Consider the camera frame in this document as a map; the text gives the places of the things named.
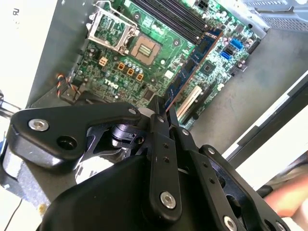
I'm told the person's bare hand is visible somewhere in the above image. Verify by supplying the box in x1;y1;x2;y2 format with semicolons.
263;175;308;218

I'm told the blue RAM stick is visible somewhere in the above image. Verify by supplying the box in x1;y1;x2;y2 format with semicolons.
165;27;224;113

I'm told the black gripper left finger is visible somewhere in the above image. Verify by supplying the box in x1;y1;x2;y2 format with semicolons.
6;95;183;222

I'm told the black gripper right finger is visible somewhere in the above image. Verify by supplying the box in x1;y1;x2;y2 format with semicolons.
168;105;292;231

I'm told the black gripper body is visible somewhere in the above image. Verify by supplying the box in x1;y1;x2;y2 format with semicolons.
39;154;205;231

